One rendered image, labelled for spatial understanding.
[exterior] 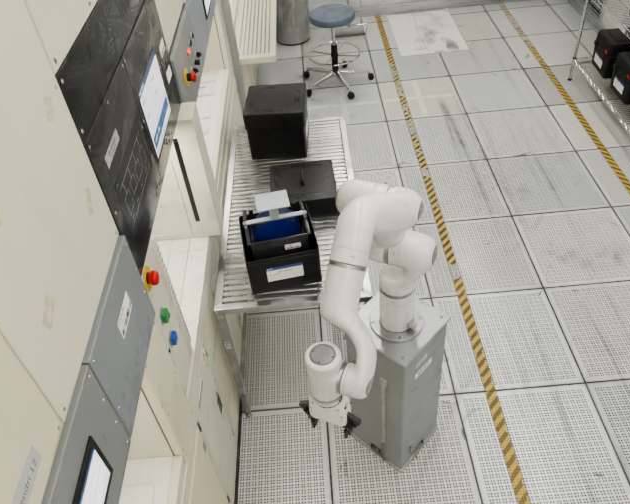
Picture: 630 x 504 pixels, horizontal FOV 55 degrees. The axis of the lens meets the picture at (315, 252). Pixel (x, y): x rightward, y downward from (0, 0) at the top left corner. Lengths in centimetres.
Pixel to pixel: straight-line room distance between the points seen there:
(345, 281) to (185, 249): 115
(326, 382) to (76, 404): 55
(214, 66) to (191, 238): 145
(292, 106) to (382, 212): 153
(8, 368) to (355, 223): 77
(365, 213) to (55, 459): 79
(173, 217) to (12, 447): 154
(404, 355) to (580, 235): 194
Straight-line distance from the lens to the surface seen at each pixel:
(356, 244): 137
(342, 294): 138
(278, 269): 225
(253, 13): 443
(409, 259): 187
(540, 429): 291
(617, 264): 369
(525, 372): 307
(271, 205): 219
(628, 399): 311
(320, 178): 266
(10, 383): 99
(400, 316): 208
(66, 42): 134
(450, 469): 275
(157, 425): 176
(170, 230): 245
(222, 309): 231
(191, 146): 220
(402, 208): 148
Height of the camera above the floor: 244
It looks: 43 degrees down
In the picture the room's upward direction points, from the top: 6 degrees counter-clockwise
